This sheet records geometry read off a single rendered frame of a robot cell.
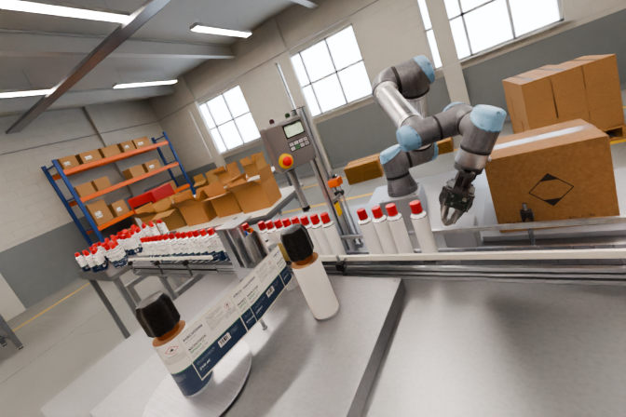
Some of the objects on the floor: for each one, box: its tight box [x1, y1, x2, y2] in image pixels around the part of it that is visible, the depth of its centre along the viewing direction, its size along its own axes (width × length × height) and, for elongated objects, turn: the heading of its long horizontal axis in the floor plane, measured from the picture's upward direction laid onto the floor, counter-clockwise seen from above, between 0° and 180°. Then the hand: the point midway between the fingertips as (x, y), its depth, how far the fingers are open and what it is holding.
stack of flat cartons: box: [344, 153, 384, 185], centre depth 540 cm, size 64×53×31 cm
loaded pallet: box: [502, 54, 626, 141], centre depth 369 cm, size 120×83×89 cm
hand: (447, 221), depth 89 cm, fingers closed
